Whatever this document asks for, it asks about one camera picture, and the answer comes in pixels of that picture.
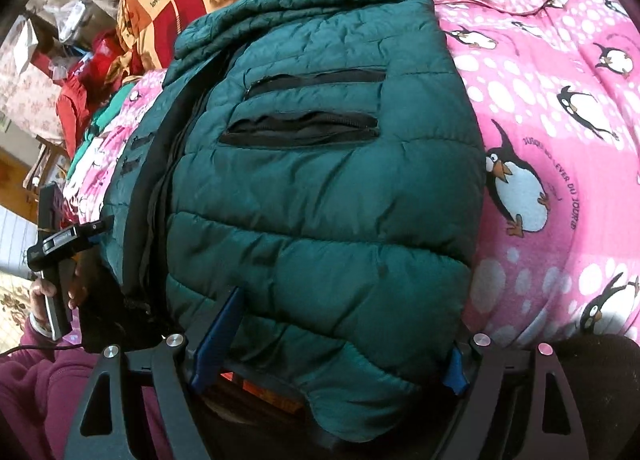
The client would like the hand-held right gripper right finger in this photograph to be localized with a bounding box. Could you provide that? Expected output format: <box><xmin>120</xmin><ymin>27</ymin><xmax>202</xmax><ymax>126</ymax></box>
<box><xmin>442</xmin><ymin>332</ymin><xmax>584</xmax><ymax>460</ymax></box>

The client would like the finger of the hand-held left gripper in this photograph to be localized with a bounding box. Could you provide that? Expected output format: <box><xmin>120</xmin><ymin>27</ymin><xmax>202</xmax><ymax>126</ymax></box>
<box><xmin>88</xmin><ymin>215</ymin><xmax>116</xmax><ymax>244</ymax></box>

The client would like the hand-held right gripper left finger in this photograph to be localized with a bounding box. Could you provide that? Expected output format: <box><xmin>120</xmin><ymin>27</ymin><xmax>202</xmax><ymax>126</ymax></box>
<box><xmin>64</xmin><ymin>286</ymin><xmax>246</xmax><ymax>460</ymax></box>

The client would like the green quilted puffer jacket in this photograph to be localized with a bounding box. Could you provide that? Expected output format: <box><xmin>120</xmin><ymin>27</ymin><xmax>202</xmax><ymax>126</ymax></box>
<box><xmin>100</xmin><ymin>0</ymin><xmax>487</xmax><ymax>443</ymax></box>

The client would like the person's left forearm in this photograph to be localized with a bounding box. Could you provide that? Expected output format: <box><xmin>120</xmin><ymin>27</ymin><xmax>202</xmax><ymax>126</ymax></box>
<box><xmin>0</xmin><ymin>311</ymin><xmax>171</xmax><ymax>460</ymax></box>

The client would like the red clothes pile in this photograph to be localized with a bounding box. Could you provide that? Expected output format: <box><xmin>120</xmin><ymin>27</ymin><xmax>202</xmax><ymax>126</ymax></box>
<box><xmin>54</xmin><ymin>29</ymin><xmax>135</xmax><ymax>142</ymax></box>

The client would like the person's left hand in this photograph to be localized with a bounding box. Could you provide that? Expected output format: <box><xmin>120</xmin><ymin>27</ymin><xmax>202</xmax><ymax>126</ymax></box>
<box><xmin>29</xmin><ymin>258</ymin><xmax>95</xmax><ymax>322</ymax></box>

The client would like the wooden chair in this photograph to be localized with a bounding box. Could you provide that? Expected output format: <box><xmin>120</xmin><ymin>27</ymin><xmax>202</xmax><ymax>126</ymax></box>
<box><xmin>22</xmin><ymin>134</ymin><xmax>72</xmax><ymax>203</ymax></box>

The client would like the green white garment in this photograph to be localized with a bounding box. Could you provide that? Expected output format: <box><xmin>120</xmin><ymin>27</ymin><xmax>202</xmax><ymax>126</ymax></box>
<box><xmin>67</xmin><ymin>88</ymin><xmax>130</xmax><ymax>179</ymax></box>

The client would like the white plastic bag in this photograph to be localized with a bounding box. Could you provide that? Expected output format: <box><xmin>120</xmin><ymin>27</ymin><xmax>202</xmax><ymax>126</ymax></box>
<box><xmin>43</xmin><ymin>0</ymin><xmax>98</xmax><ymax>44</ymax></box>

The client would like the pink penguin print blanket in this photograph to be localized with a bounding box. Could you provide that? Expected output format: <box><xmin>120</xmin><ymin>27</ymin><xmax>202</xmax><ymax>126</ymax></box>
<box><xmin>64</xmin><ymin>0</ymin><xmax>640</xmax><ymax>356</ymax></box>

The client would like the black cable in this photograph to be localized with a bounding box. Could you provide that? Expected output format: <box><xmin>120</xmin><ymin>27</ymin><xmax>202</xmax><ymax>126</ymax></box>
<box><xmin>0</xmin><ymin>343</ymin><xmax>86</xmax><ymax>358</ymax></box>

